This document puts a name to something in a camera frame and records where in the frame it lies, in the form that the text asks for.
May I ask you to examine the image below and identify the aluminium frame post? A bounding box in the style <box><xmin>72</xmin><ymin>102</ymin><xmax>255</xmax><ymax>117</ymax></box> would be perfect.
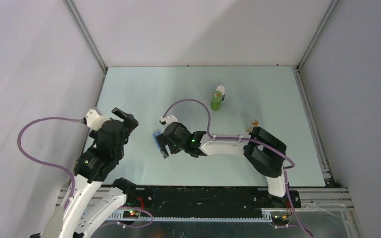
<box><xmin>63</xmin><ymin>0</ymin><xmax>108</xmax><ymax>74</ymax></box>
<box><xmin>297</xmin><ymin>0</ymin><xmax>340</xmax><ymax>71</ymax></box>

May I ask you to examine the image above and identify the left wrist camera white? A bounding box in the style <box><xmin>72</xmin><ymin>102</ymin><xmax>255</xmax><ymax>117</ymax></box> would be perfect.
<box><xmin>83</xmin><ymin>107</ymin><xmax>110</xmax><ymax>131</ymax></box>

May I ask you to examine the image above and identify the clear amber pill bottle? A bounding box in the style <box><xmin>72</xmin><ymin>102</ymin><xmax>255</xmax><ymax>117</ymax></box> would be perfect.
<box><xmin>246</xmin><ymin>119</ymin><xmax>259</xmax><ymax>132</ymax></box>

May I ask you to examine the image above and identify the left controller board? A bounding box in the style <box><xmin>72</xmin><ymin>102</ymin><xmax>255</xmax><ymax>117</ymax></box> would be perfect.
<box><xmin>122</xmin><ymin>210</ymin><xmax>140</xmax><ymax>219</ymax></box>

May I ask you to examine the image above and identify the left aluminium frame post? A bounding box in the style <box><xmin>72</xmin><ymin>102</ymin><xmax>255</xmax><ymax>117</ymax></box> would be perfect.
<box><xmin>63</xmin><ymin>0</ymin><xmax>108</xmax><ymax>74</ymax></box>

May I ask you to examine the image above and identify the blue pill organizer box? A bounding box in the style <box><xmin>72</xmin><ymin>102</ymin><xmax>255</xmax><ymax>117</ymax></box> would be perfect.
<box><xmin>152</xmin><ymin>131</ymin><xmax>164</xmax><ymax>150</ymax></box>

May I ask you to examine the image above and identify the controller board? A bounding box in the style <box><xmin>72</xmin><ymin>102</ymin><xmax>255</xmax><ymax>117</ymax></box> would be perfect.
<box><xmin>272</xmin><ymin>215</ymin><xmax>291</xmax><ymax>227</ymax></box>
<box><xmin>122</xmin><ymin>210</ymin><xmax>140</xmax><ymax>219</ymax></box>

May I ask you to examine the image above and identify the grey slotted cable duct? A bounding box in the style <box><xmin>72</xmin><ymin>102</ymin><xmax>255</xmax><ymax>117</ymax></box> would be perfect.
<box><xmin>105</xmin><ymin>210</ymin><xmax>273</xmax><ymax>223</ymax></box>

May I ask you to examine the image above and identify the right aluminium frame post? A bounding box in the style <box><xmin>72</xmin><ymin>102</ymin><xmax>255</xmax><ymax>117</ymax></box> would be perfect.
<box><xmin>297</xmin><ymin>0</ymin><xmax>340</xmax><ymax>71</ymax></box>

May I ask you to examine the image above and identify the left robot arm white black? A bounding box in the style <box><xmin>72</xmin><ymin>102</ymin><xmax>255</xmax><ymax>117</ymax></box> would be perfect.
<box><xmin>31</xmin><ymin>107</ymin><xmax>139</xmax><ymax>238</ymax></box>

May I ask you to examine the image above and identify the right controller board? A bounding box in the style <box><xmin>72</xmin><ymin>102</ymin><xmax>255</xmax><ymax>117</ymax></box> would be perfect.
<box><xmin>272</xmin><ymin>215</ymin><xmax>291</xmax><ymax>227</ymax></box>

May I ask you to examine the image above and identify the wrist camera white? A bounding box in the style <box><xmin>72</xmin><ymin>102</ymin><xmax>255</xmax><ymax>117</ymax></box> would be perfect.
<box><xmin>83</xmin><ymin>107</ymin><xmax>110</xmax><ymax>131</ymax></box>
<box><xmin>159</xmin><ymin>115</ymin><xmax>178</xmax><ymax>126</ymax></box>

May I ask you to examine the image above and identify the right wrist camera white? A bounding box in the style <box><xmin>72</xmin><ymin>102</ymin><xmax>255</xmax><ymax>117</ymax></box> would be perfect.
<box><xmin>159</xmin><ymin>115</ymin><xmax>178</xmax><ymax>126</ymax></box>

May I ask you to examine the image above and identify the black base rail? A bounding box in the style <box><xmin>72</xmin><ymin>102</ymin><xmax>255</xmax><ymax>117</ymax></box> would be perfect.
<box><xmin>126</xmin><ymin>186</ymin><xmax>301</xmax><ymax>219</ymax></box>

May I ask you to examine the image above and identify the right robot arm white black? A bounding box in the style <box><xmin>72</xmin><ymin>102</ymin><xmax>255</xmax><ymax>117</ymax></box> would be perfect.
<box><xmin>155</xmin><ymin>122</ymin><xmax>295</xmax><ymax>207</ymax></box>

